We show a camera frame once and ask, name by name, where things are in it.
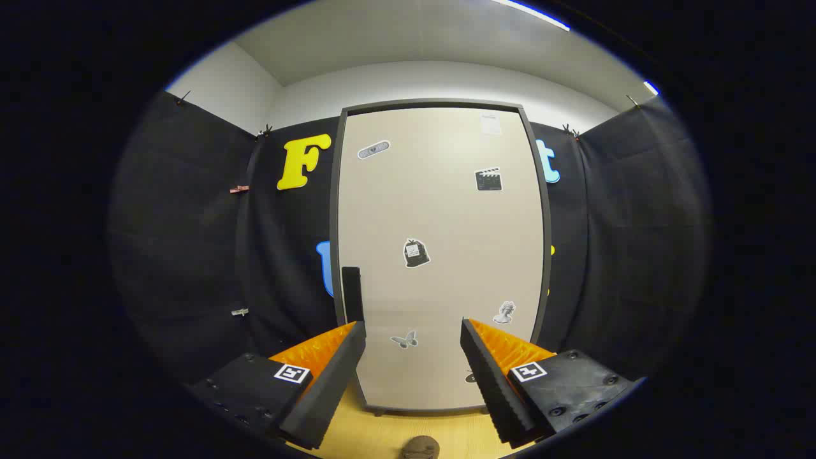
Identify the beige shoe cabinet door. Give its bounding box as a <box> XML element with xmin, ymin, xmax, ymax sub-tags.
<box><xmin>337</xmin><ymin>106</ymin><xmax>548</xmax><ymax>409</ymax></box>

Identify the grey shoe cabinet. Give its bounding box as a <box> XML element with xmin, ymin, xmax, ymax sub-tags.
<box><xmin>330</xmin><ymin>98</ymin><xmax>554</xmax><ymax>416</ymax></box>

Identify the brown fluffy shoe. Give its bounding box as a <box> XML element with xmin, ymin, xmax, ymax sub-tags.
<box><xmin>402</xmin><ymin>435</ymin><xmax>442</xmax><ymax>459</ymax></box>

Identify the black door handle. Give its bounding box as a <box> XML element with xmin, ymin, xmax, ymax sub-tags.
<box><xmin>342</xmin><ymin>266</ymin><xmax>365</xmax><ymax>323</ymax></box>

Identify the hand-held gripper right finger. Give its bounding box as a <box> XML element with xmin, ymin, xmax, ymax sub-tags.
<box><xmin>460</xmin><ymin>317</ymin><xmax>643</xmax><ymax>450</ymax></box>

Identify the black backdrop cloth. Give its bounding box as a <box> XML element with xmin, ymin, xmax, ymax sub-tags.
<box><xmin>108</xmin><ymin>89</ymin><xmax>711</xmax><ymax>390</ymax></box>

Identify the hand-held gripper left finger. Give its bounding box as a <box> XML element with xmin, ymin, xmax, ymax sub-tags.
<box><xmin>188</xmin><ymin>321</ymin><xmax>368</xmax><ymax>450</ymax></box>

